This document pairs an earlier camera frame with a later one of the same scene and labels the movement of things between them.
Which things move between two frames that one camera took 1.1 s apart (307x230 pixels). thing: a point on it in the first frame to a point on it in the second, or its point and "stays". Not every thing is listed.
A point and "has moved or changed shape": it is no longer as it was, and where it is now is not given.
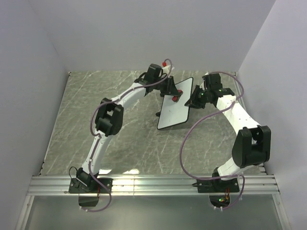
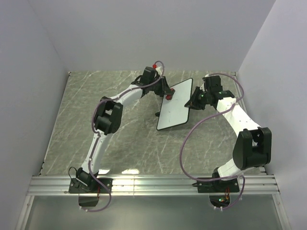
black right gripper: x=190 y=103 stays
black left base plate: x=77 y=185 stays
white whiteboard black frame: x=172 y=113 stays
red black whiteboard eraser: x=176 y=98 has moved or changed shape
